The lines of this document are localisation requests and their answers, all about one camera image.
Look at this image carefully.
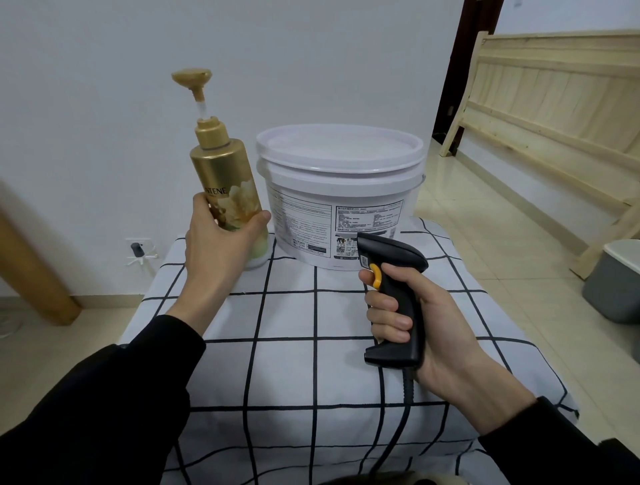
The person's right hand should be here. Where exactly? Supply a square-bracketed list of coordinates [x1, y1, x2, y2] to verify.
[358, 263, 489, 395]

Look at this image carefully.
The person's left hand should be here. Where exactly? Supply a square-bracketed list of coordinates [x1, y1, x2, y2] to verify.
[184, 192, 272, 301]

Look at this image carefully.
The black barcode scanner yellow trigger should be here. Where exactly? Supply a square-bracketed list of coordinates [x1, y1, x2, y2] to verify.
[356, 232, 430, 370]

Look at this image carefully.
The gold pump bottle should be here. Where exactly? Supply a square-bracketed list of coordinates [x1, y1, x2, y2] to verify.
[171, 68, 271, 271]

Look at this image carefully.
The person's right forearm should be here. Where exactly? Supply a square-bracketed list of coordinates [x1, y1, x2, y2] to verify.
[424, 350, 640, 485]

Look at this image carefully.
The person's left forearm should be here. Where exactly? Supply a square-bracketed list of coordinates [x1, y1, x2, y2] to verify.
[0, 294, 232, 485]

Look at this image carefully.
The white plastic bucket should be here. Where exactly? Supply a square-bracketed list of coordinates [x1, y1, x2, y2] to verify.
[257, 159, 427, 272]

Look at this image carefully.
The white black checked cloth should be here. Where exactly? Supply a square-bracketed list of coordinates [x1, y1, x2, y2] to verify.
[117, 217, 581, 485]

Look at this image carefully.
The white bucket lid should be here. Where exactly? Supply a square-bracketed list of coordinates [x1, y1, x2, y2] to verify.
[255, 124, 428, 175]

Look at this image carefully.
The grey bin white lid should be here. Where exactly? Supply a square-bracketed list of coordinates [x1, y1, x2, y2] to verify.
[582, 239, 640, 325]

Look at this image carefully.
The brown wooden beam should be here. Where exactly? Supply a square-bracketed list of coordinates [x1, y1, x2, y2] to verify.
[0, 206, 82, 327]

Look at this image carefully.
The black scanner cable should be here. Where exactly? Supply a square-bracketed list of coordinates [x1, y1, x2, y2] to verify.
[366, 367, 416, 479]

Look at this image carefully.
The white wall socket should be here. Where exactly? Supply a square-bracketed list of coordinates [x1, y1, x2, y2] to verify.
[125, 238, 159, 266]

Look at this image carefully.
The dark brown door frame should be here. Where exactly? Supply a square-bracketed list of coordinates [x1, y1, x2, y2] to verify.
[432, 0, 505, 156]

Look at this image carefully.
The light wooden bed frame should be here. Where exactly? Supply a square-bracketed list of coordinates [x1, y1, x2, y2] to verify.
[439, 29, 640, 280]

